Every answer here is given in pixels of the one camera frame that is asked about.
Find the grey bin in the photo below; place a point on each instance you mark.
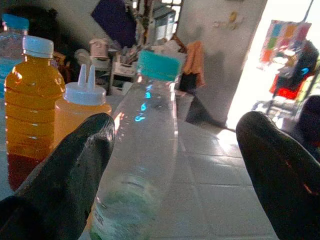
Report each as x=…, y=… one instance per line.
x=183, y=105

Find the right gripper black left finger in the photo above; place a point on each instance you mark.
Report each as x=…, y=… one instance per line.
x=62, y=180

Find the dark purple board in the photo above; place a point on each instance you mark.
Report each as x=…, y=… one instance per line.
x=115, y=20

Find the colourful wall poster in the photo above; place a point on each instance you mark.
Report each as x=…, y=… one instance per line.
x=282, y=37

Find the red cloth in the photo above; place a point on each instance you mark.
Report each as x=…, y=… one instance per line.
x=287, y=92

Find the white round fan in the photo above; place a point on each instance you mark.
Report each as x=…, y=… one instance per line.
x=82, y=58

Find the white shelf unit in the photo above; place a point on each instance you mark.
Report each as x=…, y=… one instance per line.
x=122, y=72

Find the twin nozzle squeeze bottle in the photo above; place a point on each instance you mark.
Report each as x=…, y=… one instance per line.
x=75, y=117

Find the clear water bottle blue cap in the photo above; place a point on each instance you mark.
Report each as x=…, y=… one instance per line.
x=10, y=45
x=147, y=150

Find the barred window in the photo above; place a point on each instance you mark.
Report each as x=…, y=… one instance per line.
x=166, y=22

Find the pale rice cooker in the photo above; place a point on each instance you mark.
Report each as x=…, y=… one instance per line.
x=98, y=48

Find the black hanging cloth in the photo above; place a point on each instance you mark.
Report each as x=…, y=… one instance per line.
x=187, y=82

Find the orange hanging cloth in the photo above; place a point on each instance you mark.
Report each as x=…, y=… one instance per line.
x=195, y=60

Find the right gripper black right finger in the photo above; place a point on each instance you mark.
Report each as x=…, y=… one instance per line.
x=282, y=180

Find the orange juice bottle white cap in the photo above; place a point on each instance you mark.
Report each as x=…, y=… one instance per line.
x=32, y=100

